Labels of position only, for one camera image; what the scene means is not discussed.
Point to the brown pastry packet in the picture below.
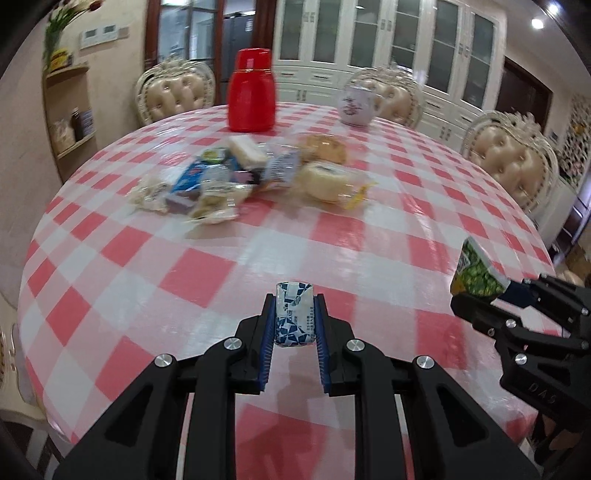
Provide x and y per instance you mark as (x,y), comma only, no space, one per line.
(323,147)

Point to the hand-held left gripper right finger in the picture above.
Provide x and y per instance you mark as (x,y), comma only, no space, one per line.
(322,364)

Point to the wall niche shelf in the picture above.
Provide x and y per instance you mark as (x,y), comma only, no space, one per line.
(69,99)

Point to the blue white patterned snack packet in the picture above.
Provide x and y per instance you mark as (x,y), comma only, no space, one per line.
(295,318)
(281,168)

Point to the small purple snack packet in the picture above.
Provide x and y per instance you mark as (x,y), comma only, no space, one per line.
(180,203)

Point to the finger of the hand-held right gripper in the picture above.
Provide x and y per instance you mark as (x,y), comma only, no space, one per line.
(517,295)
(531,369)

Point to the clear food bag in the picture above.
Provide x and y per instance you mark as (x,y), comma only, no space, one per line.
(61,134)

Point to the cream carved tufted chair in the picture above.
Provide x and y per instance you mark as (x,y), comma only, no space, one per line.
(512,157)
(178,94)
(397,99)
(14,369)

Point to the flower bouquet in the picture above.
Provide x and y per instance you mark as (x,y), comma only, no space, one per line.
(64,18)

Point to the blue yellow snack packet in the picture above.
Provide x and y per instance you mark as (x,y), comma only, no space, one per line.
(214,154)

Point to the wall switch panel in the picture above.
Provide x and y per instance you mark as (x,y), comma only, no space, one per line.
(104,37)

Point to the white floral ceramic jar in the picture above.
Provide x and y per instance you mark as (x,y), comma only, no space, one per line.
(355,108)

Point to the dark wooden door frame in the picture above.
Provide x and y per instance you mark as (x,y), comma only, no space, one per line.
(152,27)

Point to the green snack packet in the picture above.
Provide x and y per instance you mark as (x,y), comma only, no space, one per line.
(480,274)

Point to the pale yellow bun packet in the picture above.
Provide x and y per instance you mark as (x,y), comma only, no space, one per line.
(323,182)

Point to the white nut cookie packet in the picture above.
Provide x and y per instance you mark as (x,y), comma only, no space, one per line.
(214,205)

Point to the clear cookie packet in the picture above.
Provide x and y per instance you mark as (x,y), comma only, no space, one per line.
(147,194)

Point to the yellow box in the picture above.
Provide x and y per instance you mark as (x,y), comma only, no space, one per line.
(60,59)

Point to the white floral lattice screen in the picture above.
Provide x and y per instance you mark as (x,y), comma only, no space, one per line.
(577,138)

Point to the white glass door cabinet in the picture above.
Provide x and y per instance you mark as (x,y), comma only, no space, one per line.
(392,41)

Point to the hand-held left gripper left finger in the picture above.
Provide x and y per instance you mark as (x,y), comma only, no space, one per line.
(268,350)

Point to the red thermos jug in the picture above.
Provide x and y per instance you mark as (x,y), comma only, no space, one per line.
(251,97)

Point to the red white checked tablecloth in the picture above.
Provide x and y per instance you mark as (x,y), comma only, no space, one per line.
(194,281)

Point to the cardboard box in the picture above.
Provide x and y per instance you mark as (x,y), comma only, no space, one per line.
(579,263)

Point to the dark glass jar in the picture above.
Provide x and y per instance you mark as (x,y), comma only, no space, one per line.
(81,124)

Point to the dark grey refrigerator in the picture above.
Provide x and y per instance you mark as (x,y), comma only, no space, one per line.
(238,46)

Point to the cream wafer packet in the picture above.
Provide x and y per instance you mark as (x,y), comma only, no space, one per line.
(247,150)

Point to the ceiling spotlight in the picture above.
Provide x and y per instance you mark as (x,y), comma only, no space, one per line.
(537,23)

